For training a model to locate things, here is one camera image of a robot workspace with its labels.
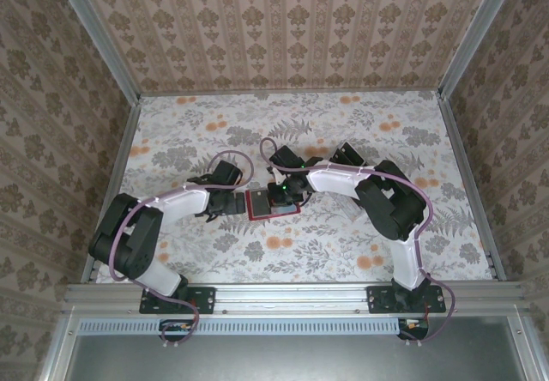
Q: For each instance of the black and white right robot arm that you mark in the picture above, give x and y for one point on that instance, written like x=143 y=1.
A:
x=334 y=179

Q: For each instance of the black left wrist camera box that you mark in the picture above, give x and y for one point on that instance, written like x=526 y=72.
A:
x=226 y=173

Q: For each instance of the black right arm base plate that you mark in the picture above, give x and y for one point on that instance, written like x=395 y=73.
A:
x=377 y=301

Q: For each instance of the black compartment tray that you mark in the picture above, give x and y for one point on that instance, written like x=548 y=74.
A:
x=352 y=153

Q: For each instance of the grey metal panel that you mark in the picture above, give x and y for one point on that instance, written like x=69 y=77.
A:
x=291 y=359

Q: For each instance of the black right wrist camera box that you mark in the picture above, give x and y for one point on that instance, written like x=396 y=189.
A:
x=285 y=157

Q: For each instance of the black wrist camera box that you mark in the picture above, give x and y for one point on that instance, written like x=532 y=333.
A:
x=285 y=157
x=226 y=173

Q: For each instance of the aluminium table edge rail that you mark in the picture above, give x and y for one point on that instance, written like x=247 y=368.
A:
x=122 y=153
x=291 y=92
x=467 y=171

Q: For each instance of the red leather card holder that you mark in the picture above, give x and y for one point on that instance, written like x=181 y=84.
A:
x=283 y=211

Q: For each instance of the aluminium mounting crossbar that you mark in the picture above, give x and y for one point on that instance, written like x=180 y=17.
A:
x=291 y=297

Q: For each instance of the black credit card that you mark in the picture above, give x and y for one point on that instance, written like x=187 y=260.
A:
x=339 y=160
x=259 y=205

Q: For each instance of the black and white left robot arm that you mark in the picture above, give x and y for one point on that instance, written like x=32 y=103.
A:
x=180 y=203

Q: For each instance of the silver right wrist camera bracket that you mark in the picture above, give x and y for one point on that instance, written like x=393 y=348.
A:
x=278 y=178

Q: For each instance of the aluminium corner post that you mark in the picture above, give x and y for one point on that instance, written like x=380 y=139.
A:
x=96 y=38
x=480 y=29

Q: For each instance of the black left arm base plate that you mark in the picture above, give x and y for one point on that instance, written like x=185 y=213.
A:
x=206 y=299

